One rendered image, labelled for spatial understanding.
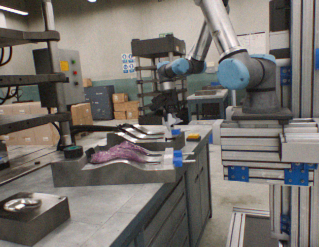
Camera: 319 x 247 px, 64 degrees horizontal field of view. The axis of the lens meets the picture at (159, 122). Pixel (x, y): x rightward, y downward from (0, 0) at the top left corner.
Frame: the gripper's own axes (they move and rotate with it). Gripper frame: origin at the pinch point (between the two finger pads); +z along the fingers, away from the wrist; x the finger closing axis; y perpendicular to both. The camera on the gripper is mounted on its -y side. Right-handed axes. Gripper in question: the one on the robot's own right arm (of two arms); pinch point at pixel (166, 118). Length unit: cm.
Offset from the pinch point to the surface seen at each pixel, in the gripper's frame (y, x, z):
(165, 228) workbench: 15, -54, 43
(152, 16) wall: -250, 603, -212
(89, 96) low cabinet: -462, 535, 13
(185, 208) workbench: 15, -20, 51
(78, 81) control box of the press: -73, 7, -29
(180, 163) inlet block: 26, -57, 10
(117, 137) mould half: -16.0, -36.0, 4.2
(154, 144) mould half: 5.8, -36.0, 7.5
